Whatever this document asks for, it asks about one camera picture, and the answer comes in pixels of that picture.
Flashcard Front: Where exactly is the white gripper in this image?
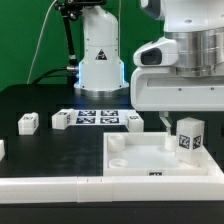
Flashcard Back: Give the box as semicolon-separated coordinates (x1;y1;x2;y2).
130;67;224;134

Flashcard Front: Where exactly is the white square tabletop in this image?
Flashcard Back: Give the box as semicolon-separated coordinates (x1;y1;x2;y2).
103;132;221;176

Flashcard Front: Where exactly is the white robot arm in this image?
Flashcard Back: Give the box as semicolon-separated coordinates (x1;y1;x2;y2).
75;0;224;112

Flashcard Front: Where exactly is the white L-shaped obstacle fence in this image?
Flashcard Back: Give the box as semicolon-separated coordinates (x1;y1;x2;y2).
0;146;224;204

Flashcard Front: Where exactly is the AprilTag marker sheet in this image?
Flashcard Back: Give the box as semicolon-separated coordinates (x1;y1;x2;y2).
72;109;129;126

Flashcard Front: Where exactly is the white part at left edge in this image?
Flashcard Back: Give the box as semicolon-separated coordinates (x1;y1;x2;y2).
0;140;5;162

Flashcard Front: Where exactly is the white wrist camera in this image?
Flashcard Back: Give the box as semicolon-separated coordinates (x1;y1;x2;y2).
133;37;178;67

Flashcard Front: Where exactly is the black cable bundle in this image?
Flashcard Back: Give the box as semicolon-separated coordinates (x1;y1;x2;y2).
31;65;80;85

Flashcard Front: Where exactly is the white cable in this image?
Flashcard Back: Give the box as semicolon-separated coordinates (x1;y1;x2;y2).
26;0;59;85

